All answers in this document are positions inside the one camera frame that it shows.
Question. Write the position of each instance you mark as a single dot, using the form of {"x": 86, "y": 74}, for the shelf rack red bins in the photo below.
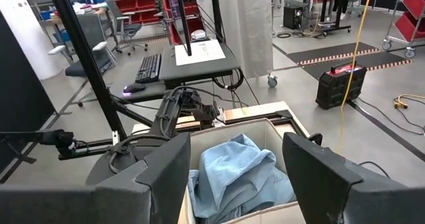
{"x": 142, "y": 1}

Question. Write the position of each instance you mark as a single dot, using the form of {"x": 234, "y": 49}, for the black computer mouse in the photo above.
{"x": 134, "y": 88}

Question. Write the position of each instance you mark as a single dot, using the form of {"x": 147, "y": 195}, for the black computer tower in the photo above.
{"x": 293, "y": 16}

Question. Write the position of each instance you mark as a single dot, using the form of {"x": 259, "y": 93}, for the black red tool case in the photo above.
{"x": 338, "y": 87}

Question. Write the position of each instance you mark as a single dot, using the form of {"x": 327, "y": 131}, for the grey desk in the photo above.
{"x": 89, "y": 24}

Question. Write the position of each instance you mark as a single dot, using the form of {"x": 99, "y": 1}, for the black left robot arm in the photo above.
{"x": 169, "y": 117}

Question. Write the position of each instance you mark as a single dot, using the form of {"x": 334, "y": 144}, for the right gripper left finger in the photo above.
{"x": 99, "y": 204}

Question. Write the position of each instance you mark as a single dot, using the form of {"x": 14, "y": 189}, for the grey office chair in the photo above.
{"x": 127, "y": 29}
{"x": 83, "y": 67}

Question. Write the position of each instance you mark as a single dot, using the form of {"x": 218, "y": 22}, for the black monitor pole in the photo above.
{"x": 183, "y": 24}

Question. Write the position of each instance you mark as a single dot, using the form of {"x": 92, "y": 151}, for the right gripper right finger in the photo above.
{"x": 348, "y": 200}

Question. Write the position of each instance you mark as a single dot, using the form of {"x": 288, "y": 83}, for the beige fabric storage box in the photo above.
{"x": 229, "y": 131}

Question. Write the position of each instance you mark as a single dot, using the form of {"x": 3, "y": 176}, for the black partition panel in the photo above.
{"x": 20, "y": 101}

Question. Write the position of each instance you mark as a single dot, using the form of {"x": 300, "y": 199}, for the light blue denim garment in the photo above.
{"x": 232, "y": 171}

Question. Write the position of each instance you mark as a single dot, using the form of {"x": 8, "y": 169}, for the small white device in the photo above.
{"x": 199, "y": 35}

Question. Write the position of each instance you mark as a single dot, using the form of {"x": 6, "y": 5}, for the black computer desk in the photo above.
{"x": 199, "y": 71}

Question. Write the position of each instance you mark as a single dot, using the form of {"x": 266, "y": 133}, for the black stand table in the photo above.
{"x": 335, "y": 29}

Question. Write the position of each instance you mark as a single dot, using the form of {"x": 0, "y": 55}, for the black aluminium table frame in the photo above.
{"x": 83, "y": 51}

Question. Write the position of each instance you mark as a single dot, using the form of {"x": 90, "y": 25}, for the black keyboard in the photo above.
{"x": 148, "y": 69}

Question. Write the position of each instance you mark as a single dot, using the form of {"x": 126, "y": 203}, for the white partition on wheels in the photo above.
{"x": 252, "y": 28}

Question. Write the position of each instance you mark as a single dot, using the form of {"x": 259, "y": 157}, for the white paper sheet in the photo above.
{"x": 206, "y": 52}

